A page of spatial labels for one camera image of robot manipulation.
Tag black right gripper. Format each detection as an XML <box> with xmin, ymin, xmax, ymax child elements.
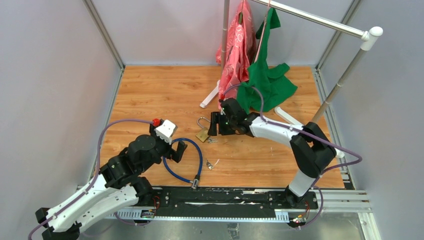
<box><xmin>207</xmin><ymin>112</ymin><xmax>237</xmax><ymax>137</ymax></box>

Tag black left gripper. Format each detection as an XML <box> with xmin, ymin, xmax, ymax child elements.
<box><xmin>140</xmin><ymin>122</ymin><xmax>188</xmax><ymax>173</ymax></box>

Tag brass padlock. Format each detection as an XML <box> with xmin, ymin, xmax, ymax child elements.
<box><xmin>196</xmin><ymin>117</ymin><xmax>211</xmax><ymax>143</ymax></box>

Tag silver padlock keys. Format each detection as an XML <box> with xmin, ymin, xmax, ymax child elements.
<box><xmin>207</xmin><ymin>137</ymin><xmax>219</xmax><ymax>144</ymax></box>

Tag blue cable lock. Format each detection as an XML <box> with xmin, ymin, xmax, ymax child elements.
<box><xmin>162</xmin><ymin>137</ymin><xmax>204</xmax><ymax>190</ymax></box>

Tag small silver cable-lock keys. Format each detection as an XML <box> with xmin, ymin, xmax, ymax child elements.
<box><xmin>205</xmin><ymin>159</ymin><xmax>220</xmax><ymax>170</ymax></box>

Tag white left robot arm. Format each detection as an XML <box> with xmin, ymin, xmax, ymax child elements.
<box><xmin>35</xmin><ymin>125</ymin><xmax>187</xmax><ymax>240</ymax></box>

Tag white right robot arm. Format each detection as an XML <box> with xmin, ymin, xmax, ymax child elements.
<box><xmin>208</xmin><ymin>98</ymin><xmax>343</xmax><ymax>209</ymax></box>

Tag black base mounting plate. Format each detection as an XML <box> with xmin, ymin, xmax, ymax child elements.
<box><xmin>135</xmin><ymin>186</ymin><xmax>319</xmax><ymax>219</ymax></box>

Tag green garment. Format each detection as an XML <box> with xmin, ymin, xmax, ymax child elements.
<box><xmin>236</xmin><ymin>7</ymin><xmax>298</xmax><ymax>113</ymax></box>

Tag pink patterned garment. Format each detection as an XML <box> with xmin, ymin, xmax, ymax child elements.
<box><xmin>216</xmin><ymin>0</ymin><xmax>257</xmax><ymax>100</ymax></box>

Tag pink clothes hanger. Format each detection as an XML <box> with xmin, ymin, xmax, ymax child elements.
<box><xmin>253</xmin><ymin>0</ymin><xmax>273</xmax><ymax>64</ymax></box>

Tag metal clothes rack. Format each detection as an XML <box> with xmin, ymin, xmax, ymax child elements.
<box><xmin>199</xmin><ymin>0</ymin><xmax>384</xmax><ymax>126</ymax></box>

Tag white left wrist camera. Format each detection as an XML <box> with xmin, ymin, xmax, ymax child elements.
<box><xmin>154</xmin><ymin>119</ymin><xmax>178</xmax><ymax>145</ymax></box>

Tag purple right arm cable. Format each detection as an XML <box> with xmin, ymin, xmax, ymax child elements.
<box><xmin>219</xmin><ymin>82</ymin><xmax>363</xmax><ymax>229</ymax></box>

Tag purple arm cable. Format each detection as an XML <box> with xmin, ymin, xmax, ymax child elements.
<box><xmin>27</xmin><ymin>118</ymin><xmax>161</xmax><ymax>240</ymax></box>
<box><xmin>219</xmin><ymin>82</ymin><xmax>363</xmax><ymax>229</ymax></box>

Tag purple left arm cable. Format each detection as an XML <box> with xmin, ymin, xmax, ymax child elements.
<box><xmin>27</xmin><ymin>118</ymin><xmax>161</xmax><ymax>240</ymax></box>

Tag aluminium frame rail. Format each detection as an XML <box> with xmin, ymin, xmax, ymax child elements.
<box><xmin>82</xmin><ymin>0</ymin><xmax>125</xmax><ymax>72</ymax></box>

